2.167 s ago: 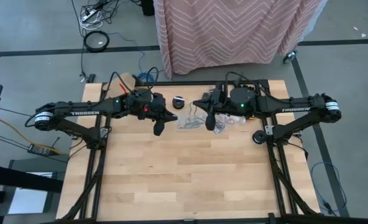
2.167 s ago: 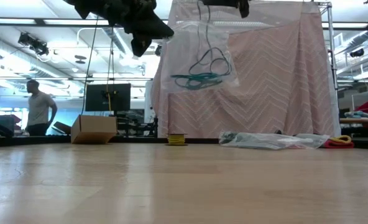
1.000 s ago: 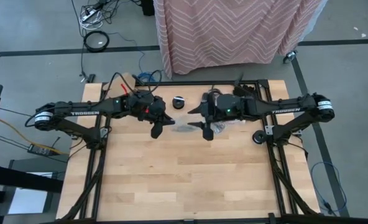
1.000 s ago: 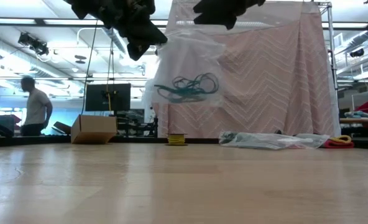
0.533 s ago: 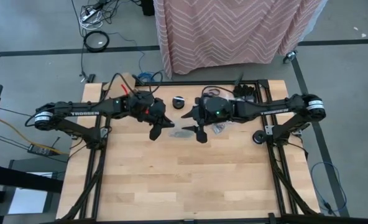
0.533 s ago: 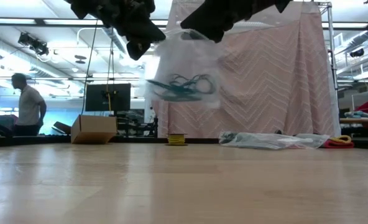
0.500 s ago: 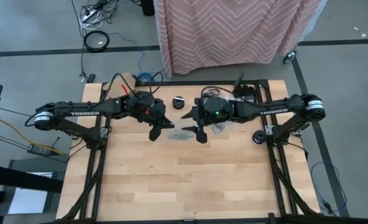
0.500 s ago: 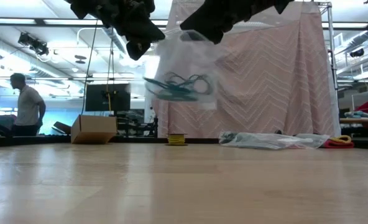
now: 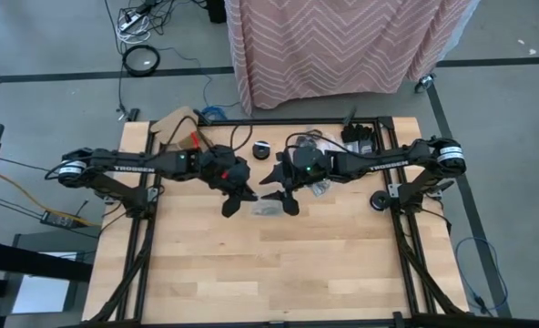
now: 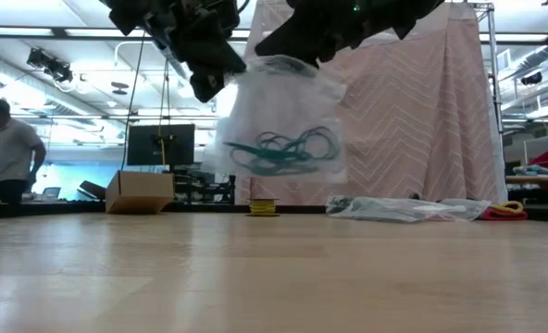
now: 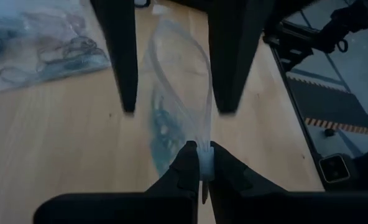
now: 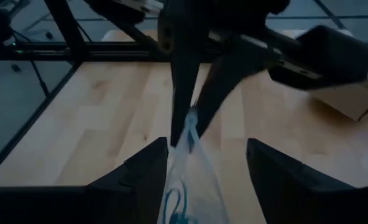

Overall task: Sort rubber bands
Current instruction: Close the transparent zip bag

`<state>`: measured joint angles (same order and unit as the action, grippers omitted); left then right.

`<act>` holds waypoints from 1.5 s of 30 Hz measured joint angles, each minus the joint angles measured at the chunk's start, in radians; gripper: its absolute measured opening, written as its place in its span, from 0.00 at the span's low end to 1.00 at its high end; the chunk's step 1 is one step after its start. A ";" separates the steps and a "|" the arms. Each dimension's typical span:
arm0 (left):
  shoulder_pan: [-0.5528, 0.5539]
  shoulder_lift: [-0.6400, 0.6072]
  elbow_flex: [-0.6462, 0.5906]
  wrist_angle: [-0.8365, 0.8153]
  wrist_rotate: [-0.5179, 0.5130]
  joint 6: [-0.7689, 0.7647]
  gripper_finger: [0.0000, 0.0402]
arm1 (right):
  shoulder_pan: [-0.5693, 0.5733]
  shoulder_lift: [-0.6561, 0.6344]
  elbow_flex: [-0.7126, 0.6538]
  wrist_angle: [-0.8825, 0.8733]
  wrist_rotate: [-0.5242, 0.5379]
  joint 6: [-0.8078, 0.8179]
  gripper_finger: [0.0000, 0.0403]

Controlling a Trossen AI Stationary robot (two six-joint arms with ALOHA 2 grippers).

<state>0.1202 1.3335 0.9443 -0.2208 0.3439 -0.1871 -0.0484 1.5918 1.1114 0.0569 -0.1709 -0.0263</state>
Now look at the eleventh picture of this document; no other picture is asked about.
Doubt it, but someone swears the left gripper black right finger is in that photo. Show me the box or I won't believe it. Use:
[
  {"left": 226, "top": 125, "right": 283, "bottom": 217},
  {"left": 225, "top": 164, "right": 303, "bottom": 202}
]
[{"left": 208, "top": 141, "right": 287, "bottom": 200}]

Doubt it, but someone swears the pile of thin brown rubber bands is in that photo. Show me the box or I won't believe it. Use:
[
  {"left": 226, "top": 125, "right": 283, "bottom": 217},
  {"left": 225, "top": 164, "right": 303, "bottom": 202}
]
[{"left": 0, "top": 12, "right": 109, "bottom": 85}]

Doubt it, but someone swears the black pad with white outline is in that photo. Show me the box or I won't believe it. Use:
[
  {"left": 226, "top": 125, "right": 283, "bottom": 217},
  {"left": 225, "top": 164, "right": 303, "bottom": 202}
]
[{"left": 318, "top": 154, "right": 351, "bottom": 184}]

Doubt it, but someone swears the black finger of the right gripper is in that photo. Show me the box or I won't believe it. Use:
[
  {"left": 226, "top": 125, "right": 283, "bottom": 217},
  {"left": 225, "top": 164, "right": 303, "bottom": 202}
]
[
  {"left": 207, "top": 0, "right": 277, "bottom": 114},
  {"left": 90, "top": 0, "right": 139, "bottom": 113}
]

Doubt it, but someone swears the stack of clear zipper bags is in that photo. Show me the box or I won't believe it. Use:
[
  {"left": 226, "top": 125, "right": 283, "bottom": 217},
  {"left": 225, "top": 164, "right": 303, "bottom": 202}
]
[{"left": 139, "top": 4, "right": 216, "bottom": 183}]

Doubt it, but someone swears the pile of teal rubber bands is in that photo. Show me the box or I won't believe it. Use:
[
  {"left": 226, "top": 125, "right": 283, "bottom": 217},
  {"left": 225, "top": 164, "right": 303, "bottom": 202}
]
[{"left": 148, "top": 93, "right": 185, "bottom": 178}]

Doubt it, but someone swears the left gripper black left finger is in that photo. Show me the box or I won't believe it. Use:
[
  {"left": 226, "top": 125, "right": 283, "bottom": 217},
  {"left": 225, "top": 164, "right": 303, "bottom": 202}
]
[{"left": 145, "top": 140, "right": 201, "bottom": 200}]

